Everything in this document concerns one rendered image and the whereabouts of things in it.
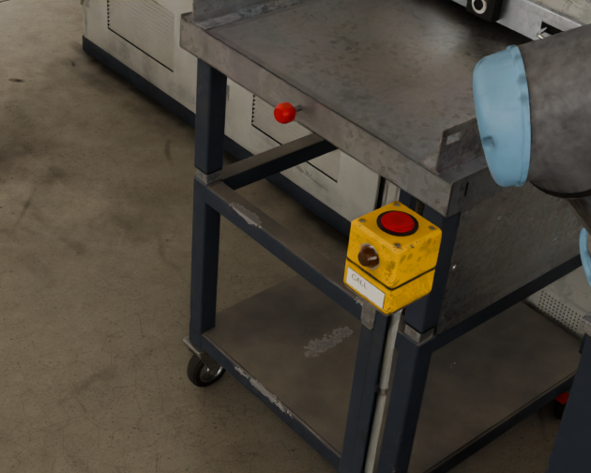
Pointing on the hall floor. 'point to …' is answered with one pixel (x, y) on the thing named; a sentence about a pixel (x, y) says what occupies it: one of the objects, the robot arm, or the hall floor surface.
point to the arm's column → (585, 417)
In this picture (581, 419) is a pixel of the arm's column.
